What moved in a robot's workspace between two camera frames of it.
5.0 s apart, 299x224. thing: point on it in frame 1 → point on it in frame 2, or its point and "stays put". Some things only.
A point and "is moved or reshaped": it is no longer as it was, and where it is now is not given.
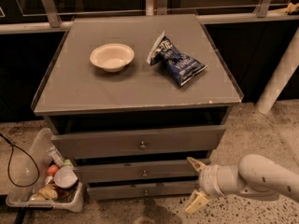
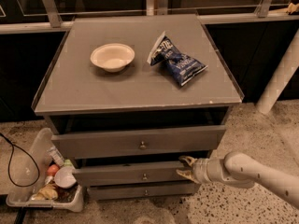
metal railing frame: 25,8 stays put
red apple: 51,170 stays put
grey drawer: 136,168 is moved or reshaped
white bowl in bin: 65,177 stays put
